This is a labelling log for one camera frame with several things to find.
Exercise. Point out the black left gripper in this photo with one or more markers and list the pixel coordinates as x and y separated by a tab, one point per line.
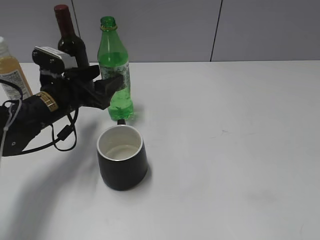
61	94

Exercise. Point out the green sprite bottle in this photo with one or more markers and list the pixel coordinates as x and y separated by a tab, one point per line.
113	62

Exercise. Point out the black mug white inside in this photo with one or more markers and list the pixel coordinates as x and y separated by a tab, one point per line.
122	157

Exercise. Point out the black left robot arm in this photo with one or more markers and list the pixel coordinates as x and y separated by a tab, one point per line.
20	123

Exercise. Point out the dark red wine bottle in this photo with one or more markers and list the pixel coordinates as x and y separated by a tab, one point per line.
69	42

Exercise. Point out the orange juice bottle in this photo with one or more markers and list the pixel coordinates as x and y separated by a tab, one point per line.
11	71

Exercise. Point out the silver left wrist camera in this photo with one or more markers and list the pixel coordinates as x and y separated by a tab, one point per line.
53	60

